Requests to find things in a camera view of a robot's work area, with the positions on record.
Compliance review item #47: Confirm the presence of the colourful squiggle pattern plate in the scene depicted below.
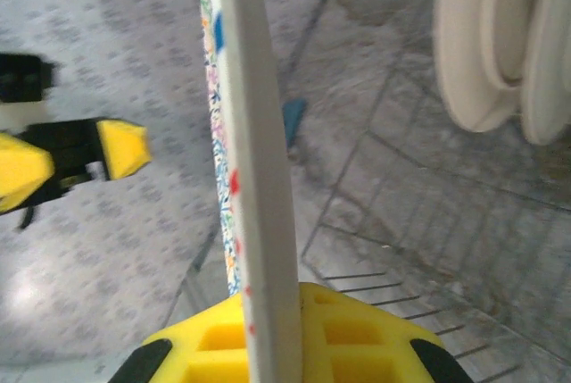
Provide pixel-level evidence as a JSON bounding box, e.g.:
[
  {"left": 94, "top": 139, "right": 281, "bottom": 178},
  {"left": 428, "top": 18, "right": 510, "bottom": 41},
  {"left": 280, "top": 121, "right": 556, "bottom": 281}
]
[{"left": 195, "top": 0, "right": 304, "bottom": 383}]

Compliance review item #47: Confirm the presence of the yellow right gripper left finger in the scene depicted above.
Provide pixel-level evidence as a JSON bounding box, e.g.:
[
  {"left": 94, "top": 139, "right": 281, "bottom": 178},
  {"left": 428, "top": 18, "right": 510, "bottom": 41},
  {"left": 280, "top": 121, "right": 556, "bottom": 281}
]
[{"left": 106, "top": 291, "right": 251, "bottom": 383}]

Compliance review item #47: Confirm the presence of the metal wire dish rack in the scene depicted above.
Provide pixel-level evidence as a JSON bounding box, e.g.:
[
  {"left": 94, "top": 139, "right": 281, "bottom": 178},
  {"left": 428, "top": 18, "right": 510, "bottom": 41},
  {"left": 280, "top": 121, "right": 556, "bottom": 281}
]
[{"left": 302, "top": 0, "right": 571, "bottom": 383}]

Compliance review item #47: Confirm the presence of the white blue plaid plate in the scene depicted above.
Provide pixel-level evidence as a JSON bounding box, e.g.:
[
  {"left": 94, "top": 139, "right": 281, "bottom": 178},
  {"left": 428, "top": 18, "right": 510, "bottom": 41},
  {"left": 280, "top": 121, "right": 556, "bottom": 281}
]
[{"left": 433, "top": 0, "right": 522, "bottom": 134}]

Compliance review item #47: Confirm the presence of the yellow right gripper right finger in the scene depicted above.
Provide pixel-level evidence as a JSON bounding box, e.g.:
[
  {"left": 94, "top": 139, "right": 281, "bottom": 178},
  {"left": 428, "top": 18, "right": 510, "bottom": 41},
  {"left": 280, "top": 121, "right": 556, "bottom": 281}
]
[{"left": 296, "top": 281, "right": 476, "bottom": 383}]

